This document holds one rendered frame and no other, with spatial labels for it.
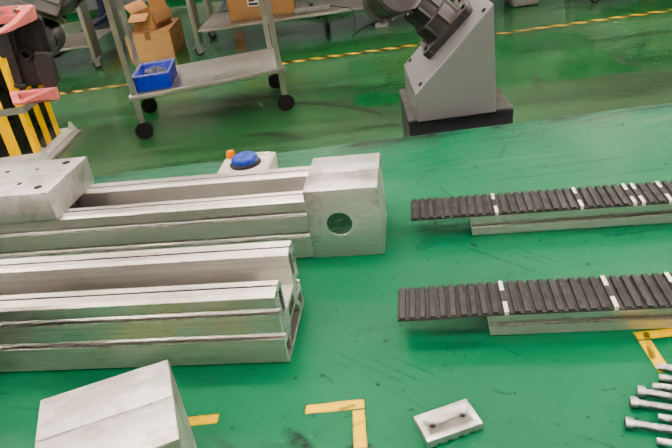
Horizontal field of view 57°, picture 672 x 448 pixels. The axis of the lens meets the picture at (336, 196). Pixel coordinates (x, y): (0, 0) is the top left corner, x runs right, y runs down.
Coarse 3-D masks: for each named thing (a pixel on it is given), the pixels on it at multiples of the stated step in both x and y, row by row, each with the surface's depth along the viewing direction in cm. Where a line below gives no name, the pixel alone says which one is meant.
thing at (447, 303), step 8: (440, 288) 64; (448, 288) 64; (440, 296) 63; (448, 296) 63; (456, 296) 63; (440, 304) 62; (448, 304) 62; (456, 304) 62; (440, 312) 61; (448, 312) 61; (456, 312) 61
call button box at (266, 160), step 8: (264, 152) 97; (272, 152) 96; (264, 160) 94; (272, 160) 94; (224, 168) 93; (232, 168) 92; (240, 168) 92; (248, 168) 92; (256, 168) 92; (264, 168) 91; (272, 168) 94
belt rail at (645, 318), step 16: (496, 320) 61; (512, 320) 61; (528, 320) 61; (544, 320) 61; (560, 320) 61; (576, 320) 61; (592, 320) 61; (608, 320) 60; (624, 320) 60; (640, 320) 59; (656, 320) 59
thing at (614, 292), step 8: (600, 280) 62; (608, 280) 62; (616, 280) 62; (608, 288) 61; (616, 288) 60; (608, 296) 60; (616, 296) 60; (624, 296) 59; (616, 304) 58; (624, 304) 58
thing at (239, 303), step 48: (0, 288) 71; (48, 288) 70; (96, 288) 70; (144, 288) 63; (192, 288) 61; (240, 288) 60; (288, 288) 66; (0, 336) 65; (48, 336) 64; (96, 336) 63; (144, 336) 63; (192, 336) 62; (240, 336) 63; (288, 336) 63
